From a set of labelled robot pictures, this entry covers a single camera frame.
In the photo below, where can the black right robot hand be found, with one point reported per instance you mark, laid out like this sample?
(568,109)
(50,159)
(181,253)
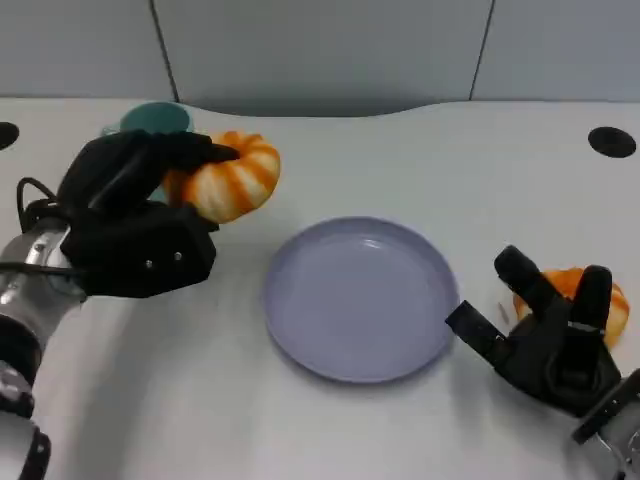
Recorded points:
(545,360)

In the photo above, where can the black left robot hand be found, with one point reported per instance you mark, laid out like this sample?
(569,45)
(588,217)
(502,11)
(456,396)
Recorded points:
(135,250)

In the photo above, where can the pale green mug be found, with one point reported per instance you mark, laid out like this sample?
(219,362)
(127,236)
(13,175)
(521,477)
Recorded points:
(155,117)

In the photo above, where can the black round table grommet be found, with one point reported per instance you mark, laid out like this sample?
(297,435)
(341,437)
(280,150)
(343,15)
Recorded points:
(612,142)
(6,136)

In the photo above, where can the lilac plate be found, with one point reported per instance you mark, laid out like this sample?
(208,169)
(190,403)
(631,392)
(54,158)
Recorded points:
(360,305)

